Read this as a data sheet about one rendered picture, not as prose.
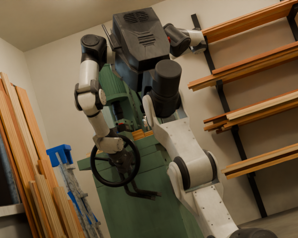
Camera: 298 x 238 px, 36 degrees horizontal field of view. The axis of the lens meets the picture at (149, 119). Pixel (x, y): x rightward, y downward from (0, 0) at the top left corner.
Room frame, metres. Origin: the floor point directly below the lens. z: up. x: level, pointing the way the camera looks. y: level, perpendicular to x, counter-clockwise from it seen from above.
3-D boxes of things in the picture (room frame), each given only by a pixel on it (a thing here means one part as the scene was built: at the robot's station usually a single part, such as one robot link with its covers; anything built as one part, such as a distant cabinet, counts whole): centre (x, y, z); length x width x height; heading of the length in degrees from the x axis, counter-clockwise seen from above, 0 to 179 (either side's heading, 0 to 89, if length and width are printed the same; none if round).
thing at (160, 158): (2.91, 0.14, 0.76); 0.57 x 0.45 x 0.09; 167
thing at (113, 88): (2.79, 0.17, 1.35); 0.18 x 0.18 x 0.31
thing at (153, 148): (2.74, 0.18, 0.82); 0.40 x 0.21 x 0.04; 77
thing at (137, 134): (2.72, 0.15, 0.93); 0.19 x 0.02 x 0.07; 77
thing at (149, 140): (2.69, 0.19, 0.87); 0.61 x 0.30 x 0.06; 77
